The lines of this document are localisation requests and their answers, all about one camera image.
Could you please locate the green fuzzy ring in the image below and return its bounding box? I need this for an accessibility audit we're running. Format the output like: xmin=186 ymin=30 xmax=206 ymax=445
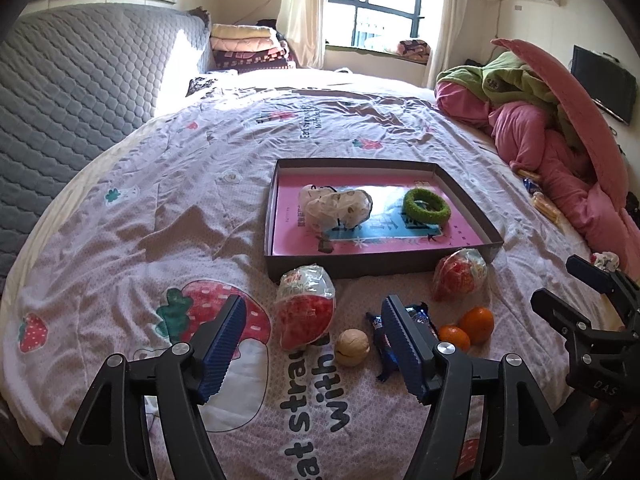
xmin=403 ymin=187 xmax=451 ymax=227

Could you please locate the dark red patterned folded blanket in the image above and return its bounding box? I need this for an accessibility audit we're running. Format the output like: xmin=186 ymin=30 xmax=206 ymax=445
xmin=212 ymin=49 xmax=299 ymax=74

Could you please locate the patterned folded blanket on sill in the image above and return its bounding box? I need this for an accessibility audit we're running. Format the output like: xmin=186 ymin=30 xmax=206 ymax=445
xmin=397 ymin=38 xmax=432 ymax=61

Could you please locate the cream folded blanket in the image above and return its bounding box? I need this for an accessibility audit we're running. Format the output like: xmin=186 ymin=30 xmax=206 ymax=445
xmin=210 ymin=23 xmax=277 ymax=41

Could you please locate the pink quilt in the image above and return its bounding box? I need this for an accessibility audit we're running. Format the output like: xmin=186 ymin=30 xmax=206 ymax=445
xmin=434 ymin=80 xmax=640 ymax=266

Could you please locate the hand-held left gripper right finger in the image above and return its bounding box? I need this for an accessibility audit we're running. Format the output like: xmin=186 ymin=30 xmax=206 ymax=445
xmin=381 ymin=294 xmax=563 ymax=480

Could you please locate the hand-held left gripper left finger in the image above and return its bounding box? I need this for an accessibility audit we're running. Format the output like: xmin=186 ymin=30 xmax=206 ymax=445
xmin=60 ymin=294 xmax=248 ymax=480

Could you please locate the small orange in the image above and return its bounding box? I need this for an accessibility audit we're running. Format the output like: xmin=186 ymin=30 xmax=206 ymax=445
xmin=438 ymin=325 xmax=472 ymax=353

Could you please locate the green blanket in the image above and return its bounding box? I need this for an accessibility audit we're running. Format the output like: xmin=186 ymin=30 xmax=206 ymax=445
xmin=437 ymin=51 xmax=576 ymax=111

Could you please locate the grey quilted headboard cover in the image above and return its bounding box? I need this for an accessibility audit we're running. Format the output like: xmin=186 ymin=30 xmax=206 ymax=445
xmin=0 ymin=4 xmax=211 ymax=306

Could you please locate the red snack bag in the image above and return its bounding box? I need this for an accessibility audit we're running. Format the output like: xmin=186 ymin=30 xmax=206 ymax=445
xmin=431 ymin=248 xmax=488 ymax=303
xmin=275 ymin=264 xmax=337 ymax=352

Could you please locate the walnut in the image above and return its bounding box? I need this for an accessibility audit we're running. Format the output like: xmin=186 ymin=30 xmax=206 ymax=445
xmin=334 ymin=329 xmax=371 ymax=367

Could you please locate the strawberry printed bedsheet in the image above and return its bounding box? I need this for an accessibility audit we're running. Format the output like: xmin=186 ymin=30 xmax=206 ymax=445
xmin=0 ymin=67 xmax=621 ymax=480

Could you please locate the small floral cloth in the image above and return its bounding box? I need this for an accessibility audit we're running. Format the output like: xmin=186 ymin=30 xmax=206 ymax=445
xmin=590 ymin=251 xmax=621 ymax=271

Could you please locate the crumpled white plastic bag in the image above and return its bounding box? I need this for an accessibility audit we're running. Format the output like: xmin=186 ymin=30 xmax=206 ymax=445
xmin=298 ymin=184 xmax=375 ymax=233

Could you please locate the long pink pillow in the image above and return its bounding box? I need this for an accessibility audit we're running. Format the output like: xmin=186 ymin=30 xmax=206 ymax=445
xmin=490 ymin=37 xmax=631 ymax=211

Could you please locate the large orange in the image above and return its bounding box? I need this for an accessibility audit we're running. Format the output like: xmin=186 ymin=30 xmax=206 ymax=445
xmin=459 ymin=306 xmax=495 ymax=346

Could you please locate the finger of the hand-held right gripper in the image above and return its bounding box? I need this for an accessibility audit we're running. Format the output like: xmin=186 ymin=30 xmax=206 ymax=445
xmin=566 ymin=254 xmax=640 ymax=331
xmin=530 ymin=287 xmax=626 ymax=361

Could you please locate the pink folded blanket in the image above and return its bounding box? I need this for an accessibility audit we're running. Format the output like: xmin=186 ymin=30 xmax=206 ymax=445
xmin=212 ymin=37 xmax=284 ymax=54

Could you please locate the white curtain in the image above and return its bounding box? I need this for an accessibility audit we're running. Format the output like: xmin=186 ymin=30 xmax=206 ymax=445
xmin=425 ymin=0 xmax=473 ymax=88
xmin=276 ymin=0 xmax=331 ymax=68

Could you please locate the blue snack packet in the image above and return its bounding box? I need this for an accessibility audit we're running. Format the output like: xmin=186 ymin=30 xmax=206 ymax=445
xmin=366 ymin=301 xmax=440 ymax=383

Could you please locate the grey cardboard box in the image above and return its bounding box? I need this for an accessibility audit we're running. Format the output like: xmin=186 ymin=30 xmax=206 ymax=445
xmin=263 ymin=158 xmax=505 ymax=285

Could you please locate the black television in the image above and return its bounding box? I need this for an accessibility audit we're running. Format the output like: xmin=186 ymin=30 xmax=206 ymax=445
xmin=570 ymin=45 xmax=638 ymax=126

